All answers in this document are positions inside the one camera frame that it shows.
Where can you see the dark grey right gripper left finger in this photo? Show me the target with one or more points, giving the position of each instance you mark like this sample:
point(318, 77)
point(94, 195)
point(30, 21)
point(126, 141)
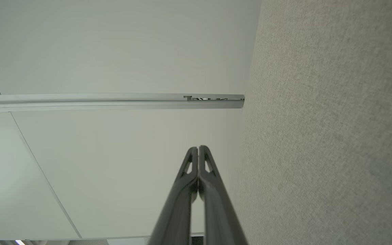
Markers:
point(177, 211)

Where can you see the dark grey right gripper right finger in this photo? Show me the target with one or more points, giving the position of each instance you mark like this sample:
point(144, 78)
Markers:
point(219, 217)

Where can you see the grey fabric sofa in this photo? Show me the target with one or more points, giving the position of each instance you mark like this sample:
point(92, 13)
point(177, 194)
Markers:
point(318, 136)

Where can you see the grey aluminium partition post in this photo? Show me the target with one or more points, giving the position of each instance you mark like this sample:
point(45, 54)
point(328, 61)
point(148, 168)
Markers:
point(114, 101)

